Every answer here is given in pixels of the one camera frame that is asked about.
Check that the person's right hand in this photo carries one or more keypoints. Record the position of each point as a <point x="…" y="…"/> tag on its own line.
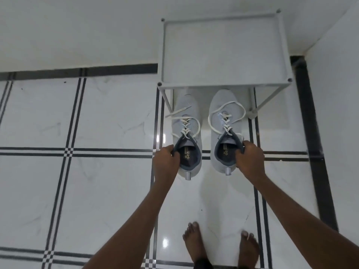
<point x="251" y="161"/>

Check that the person's left hand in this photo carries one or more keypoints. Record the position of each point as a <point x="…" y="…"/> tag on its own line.
<point x="165" y="165"/>

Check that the person's left fingers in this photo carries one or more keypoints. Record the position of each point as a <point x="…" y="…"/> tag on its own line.
<point x="168" y="149"/>

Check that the person's right fingers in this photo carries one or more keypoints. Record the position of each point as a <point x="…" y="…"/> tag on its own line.
<point x="246" y="147"/>

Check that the grey sneaker with looped lace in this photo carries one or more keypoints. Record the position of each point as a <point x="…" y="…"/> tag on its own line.
<point x="226" y="128"/>

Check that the person's right forearm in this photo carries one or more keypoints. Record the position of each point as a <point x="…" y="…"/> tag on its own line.
<point x="305" y="224"/>

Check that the person's left forearm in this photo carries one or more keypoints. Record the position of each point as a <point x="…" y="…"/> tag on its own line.
<point x="127" y="232"/>

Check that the white metal shoe rack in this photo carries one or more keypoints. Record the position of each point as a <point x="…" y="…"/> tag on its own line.
<point x="224" y="53"/>

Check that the person's left foot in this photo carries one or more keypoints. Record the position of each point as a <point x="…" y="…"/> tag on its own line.
<point x="194" y="243"/>

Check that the person's foot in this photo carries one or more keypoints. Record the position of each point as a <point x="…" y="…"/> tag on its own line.
<point x="194" y="243"/>
<point x="248" y="249"/>

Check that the person's right foot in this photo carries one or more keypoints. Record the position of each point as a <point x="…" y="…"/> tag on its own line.
<point x="248" y="249"/>

